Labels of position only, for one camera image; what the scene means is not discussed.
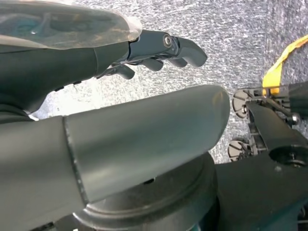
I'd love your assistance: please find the grey robot left leg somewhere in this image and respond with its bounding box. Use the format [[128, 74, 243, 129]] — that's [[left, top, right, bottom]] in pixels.
[[0, 84, 231, 231]]

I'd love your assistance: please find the yellow tape square torn corner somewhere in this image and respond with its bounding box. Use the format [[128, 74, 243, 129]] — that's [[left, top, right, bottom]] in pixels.
[[261, 34, 308, 96]]

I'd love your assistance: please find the black robot left foot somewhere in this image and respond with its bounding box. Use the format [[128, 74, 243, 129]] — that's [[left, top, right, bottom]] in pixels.
[[215, 81, 308, 231]]

